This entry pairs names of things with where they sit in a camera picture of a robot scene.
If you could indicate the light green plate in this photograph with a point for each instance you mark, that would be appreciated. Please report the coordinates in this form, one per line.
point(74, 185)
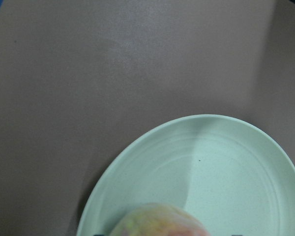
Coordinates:
point(230, 175)

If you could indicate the green pink peach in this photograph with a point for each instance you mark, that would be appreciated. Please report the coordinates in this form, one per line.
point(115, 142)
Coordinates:
point(158, 220)

